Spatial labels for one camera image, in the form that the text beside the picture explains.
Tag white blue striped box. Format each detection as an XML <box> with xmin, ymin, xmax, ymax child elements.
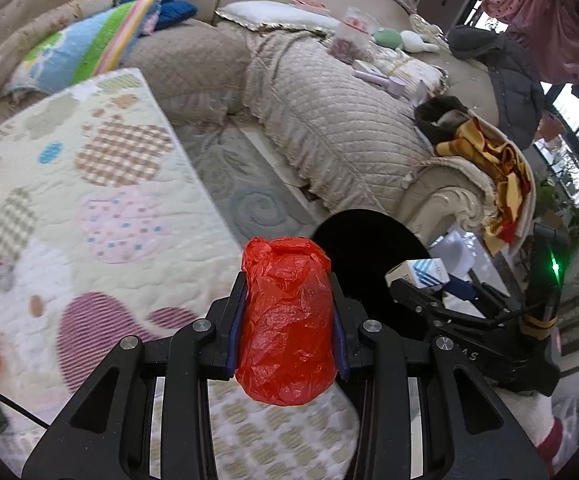
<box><xmin>384</xmin><ymin>259</ymin><xmax>449</xmax><ymax>291</ymax></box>

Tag red plastic bag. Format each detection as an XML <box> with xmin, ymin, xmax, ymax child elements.
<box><xmin>234</xmin><ymin>236</ymin><xmax>339</xmax><ymax>407</ymax></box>

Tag green plush toy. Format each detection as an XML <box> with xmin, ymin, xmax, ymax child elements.
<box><xmin>372</xmin><ymin>27</ymin><xmax>407</xmax><ymax>51</ymax></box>

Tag dark grey jacket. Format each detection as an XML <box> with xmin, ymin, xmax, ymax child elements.
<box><xmin>448</xmin><ymin>25</ymin><xmax>545</xmax><ymax>148</ymax></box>

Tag striped colourful pillow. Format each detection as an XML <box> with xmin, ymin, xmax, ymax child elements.
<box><xmin>4</xmin><ymin>0</ymin><xmax>163</xmax><ymax>96</ymax></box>

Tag white gold-trimmed cushion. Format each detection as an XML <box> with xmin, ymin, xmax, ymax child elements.
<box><xmin>216</xmin><ymin>0</ymin><xmax>343</xmax><ymax>36</ymax></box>

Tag purple plastic item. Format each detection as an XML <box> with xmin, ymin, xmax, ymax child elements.
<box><xmin>353</xmin><ymin>70</ymin><xmax>405</xmax><ymax>98</ymax></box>

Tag grey patterned rug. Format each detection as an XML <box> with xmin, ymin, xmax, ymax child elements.
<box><xmin>174</xmin><ymin>120</ymin><xmax>330</xmax><ymax>246</ymax></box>

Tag black bag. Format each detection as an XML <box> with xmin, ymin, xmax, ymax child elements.
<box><xmin>413</xmin><ymin>96</ymin><xmax>475</xmax><ymax>143</ymax></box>

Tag beige quilted sofa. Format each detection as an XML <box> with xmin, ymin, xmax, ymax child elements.
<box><xmin>0</xmin><ymin>0</ymin><xmax>535</xmax><ymax>233</ymax></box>

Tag black cable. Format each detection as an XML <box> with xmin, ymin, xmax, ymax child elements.
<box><xmin>0</xmin><ymin>384</ymin><xmax>50</xmax><ymax>431</ymax></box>

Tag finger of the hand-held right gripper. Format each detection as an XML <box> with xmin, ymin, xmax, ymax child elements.
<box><xmin>444</xmin><ymin>280</ymin><xmax>513</xmax><ymax>318</ymax></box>
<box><xmin>390</xmin><ymin>278</ymin><xmax>470</xmax><ymax>328</ymax></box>

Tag patterned quilted blanket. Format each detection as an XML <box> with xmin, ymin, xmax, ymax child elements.
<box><xmin>0</xmin><ymin>67</ymin><xmax>363</xmax><ymax>480</ymax></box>

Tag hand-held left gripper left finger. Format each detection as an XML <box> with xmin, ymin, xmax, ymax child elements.
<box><xmin>21</xmin><ymin>271</ymin><xmax>248</xmax><ymax>480</ymax></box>

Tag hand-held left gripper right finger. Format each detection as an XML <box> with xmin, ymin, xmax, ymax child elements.
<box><xmin>328</xmin><ymin>275</ymin><xmax>550</xmax><ymax>480</ymax></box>

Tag blue knit cloth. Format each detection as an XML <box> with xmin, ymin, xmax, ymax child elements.
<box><xmin>120</xmin><ymin>0</ymin><xmax>198</xmax><ymax>31</ymax></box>

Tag yellow red cloth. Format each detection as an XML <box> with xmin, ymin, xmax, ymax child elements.
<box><xmin>434</xmin><ymin>117</ymin><xmax>533</xmax><ymax>256</ymax></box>

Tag black round trash bin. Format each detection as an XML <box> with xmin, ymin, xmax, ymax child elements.
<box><xmin>312</xmin><ymin>209</ymin><xmax>433</xmax><ymax>328</ymax></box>

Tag pink hanging clothes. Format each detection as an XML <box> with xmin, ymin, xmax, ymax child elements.
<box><xmin>479</xmin><ymin>0</ymin><xmax>579</xmax><ymax>86</ymax></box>

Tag white plush toy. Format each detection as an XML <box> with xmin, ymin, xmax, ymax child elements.
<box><xmin>399</xmin><ymin>30</ymin><xmax>440</xmax><ymax>55</ymax></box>

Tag clear plastic container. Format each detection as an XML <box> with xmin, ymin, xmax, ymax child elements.
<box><xmin>328</xmin><ymin>6</ymin><xmax>380</xmax><ymax>63</ymax></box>

